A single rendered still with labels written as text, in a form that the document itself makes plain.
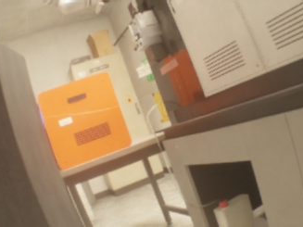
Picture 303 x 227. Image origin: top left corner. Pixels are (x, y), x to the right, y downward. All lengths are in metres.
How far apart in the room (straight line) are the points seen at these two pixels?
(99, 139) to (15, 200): 1.06
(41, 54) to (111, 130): 3.45
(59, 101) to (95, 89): 0.21
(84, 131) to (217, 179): 0.72
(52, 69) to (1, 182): 4.30
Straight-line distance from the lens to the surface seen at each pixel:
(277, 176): 1.04
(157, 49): 1.50
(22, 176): 0.70
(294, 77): 0.99
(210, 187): 1.63
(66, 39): 5.15
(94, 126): 1.71
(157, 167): 4.70
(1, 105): 0.72
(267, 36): 0.99
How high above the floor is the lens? 0.78
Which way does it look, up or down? 1 degrees up
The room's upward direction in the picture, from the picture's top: 20 degrees counter-clockwise
